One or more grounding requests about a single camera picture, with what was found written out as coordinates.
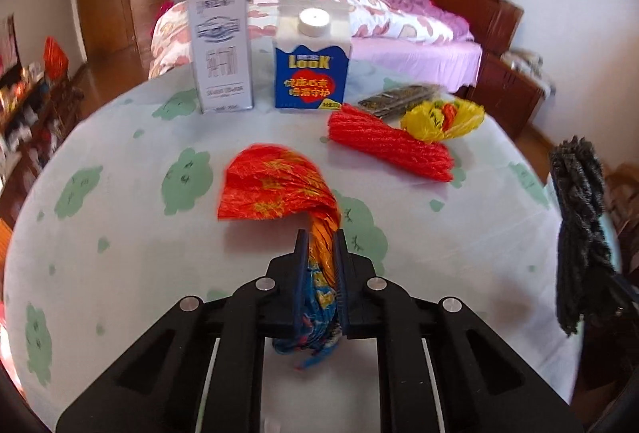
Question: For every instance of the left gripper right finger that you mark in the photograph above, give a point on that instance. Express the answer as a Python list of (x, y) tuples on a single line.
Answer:
[(342, 260)]

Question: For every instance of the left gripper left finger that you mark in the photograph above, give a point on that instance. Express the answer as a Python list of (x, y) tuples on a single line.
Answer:
[(301, 254)]

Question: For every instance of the orange blue snack bag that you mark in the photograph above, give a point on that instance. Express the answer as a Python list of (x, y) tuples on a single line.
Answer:
[(276, 188)]

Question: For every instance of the dark seaweed snack packet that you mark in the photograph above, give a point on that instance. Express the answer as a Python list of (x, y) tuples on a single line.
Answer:
[(398, 100)]

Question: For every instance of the wicker folding chair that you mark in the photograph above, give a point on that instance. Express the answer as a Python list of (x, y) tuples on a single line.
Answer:
[(621, 200)]

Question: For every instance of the white green patterned tablecloth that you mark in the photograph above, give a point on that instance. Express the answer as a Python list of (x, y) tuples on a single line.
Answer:
[(121, 224)]

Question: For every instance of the blue milk carton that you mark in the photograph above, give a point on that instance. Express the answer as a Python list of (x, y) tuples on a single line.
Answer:
[(312, 47)]

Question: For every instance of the pink bed sheet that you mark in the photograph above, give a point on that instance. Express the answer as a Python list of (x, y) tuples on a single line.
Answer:
[(451, 66)]

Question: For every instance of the wooden nightstand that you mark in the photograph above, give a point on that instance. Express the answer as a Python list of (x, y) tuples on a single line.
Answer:
[(507, 95)]

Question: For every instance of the heart patterned quilt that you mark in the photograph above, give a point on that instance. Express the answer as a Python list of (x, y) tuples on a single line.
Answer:
[(413, 37)]

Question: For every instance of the white tall carton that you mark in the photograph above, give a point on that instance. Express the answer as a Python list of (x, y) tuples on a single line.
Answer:
[(221, 54)]

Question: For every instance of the grey clothes pile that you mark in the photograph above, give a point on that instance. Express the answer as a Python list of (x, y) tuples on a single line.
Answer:
[(530, 64)]

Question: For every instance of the cluttered wooden side table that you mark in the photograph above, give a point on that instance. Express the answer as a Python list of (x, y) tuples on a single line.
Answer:
[(37, 115)]

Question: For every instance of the red bag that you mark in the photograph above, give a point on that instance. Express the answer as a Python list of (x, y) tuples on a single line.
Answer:
[(55, 61)]

